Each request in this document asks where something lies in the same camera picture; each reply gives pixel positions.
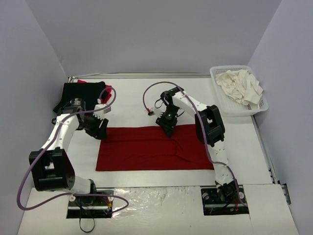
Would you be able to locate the red t-shirt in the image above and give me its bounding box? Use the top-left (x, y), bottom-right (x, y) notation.
top-left (75, 80), bottom-right (112, 105)
top-left (95, 124), bottom-right (213, 171)

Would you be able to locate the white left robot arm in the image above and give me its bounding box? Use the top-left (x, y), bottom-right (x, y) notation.
top-left (29, 98), bottom-right (111, 205)

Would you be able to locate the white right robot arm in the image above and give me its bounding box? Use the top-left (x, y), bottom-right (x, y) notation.
top-left (156, 87), bottom-right (239, 202)

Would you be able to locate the white t-shirts pile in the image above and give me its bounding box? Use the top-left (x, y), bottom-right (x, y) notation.
top-left (216, 69), bottom-right (263, 109)

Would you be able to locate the folded red t-shirt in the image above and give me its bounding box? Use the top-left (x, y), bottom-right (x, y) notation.
top-left (75, 80), bottom-right (112, 105)

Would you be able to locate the folded black t-shirt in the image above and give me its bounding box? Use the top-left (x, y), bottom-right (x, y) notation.
top-left (53, 82), bottom-right (106, 113)

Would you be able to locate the white plastic laundry basket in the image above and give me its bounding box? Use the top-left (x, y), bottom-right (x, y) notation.
top-left (210, 65), bottom-right (268, 117)

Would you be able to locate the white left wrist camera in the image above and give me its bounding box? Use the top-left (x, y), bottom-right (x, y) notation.
top-left (92, 98), bottom-right (111, 120)

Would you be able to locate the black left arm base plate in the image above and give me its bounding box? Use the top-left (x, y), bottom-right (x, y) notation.
top-left (66, 195), bottom-right (113, 219)

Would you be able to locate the black cable loop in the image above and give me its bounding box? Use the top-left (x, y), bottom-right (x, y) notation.
top-left (78, 208), bottom-right (95, 233)

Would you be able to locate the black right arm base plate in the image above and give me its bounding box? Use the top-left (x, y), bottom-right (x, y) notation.
top-left (201, 186), bottom-right (249, 216)

